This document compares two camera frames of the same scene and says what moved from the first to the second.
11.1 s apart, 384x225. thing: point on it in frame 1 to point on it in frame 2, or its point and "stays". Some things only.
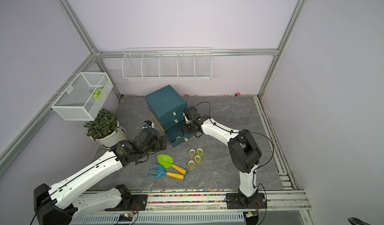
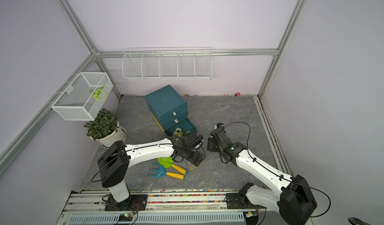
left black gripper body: (156, 146) to (192, 156)
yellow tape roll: (191, 164) stays
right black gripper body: (187, 126) to (212, 147)
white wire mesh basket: (83, 99) stays
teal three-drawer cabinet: (167, 107) stays
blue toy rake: (160, 171) stays
